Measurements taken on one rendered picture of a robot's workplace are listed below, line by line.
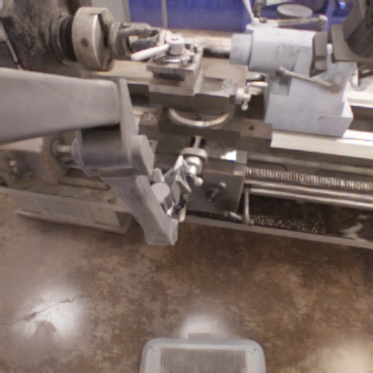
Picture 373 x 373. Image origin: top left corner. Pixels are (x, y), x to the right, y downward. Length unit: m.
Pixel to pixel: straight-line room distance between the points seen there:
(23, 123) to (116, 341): 1.49
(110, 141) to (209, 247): 1.44
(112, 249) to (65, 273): 0.31
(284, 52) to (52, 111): 0.98
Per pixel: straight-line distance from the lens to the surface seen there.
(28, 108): 0.25
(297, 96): 1.19
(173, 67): 0.99
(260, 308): 1.69
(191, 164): 0.97
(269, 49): 1.15
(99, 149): 0.41
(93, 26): 1.25
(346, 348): 1.79
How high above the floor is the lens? 1.59
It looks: 51 degrees down
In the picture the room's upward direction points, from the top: 1 degrees counter-clockwise
